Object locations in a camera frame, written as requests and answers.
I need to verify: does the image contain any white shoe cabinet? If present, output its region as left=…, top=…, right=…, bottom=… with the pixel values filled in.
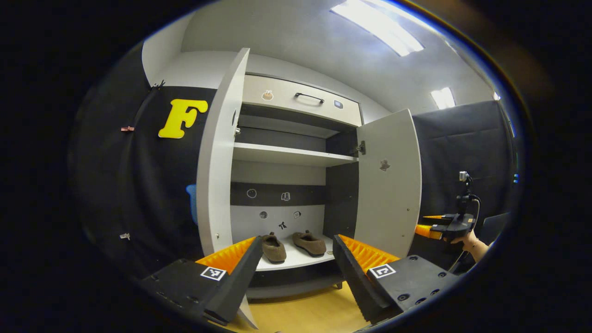
left=229, top=72, right=364, bottom=299

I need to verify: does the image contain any brown fuzzy shoe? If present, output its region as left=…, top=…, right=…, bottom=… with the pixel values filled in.
left=292, top=230, right=327, bottom=258
left=260, top=232, right=287, bottom=264

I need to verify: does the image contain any black backdrop cloth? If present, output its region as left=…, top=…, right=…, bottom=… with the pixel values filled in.
left=69, top=44, right=218, bottom=278
left=407, top=99, right=518, bottom=273

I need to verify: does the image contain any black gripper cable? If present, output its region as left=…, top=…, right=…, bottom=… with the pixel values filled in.
left=448, top=197, right=482, bottom=273

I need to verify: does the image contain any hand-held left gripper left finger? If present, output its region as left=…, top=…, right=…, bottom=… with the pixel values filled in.
left=139, top=236, right=264, bottom=326

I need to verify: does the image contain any beige cabinet drawer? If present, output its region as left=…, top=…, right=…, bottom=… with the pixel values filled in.
left=241, top=74, right=363, bottom=128

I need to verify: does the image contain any small ceiling light panel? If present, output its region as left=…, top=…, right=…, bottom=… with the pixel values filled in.
left=430, top=87, right=456, bottom=110

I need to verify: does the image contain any white cabinet shelf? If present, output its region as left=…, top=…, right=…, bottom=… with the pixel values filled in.
left=233, top=142, right=359, bottom=167
left=256, top=234, right=336, bottom=272

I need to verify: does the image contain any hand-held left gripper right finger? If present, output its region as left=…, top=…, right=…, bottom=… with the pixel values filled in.
left=332, top=234, right=458, bottom=324

